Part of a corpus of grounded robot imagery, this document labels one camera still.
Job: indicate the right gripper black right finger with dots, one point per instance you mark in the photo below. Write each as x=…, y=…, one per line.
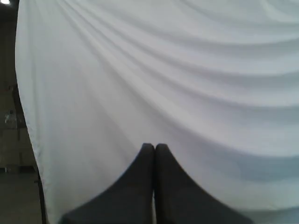
x=179, y=200

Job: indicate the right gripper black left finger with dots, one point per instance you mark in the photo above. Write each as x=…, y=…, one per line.
x=127, y=201

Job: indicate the white backdrop cloth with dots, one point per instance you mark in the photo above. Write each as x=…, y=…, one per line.
x=215, y=80

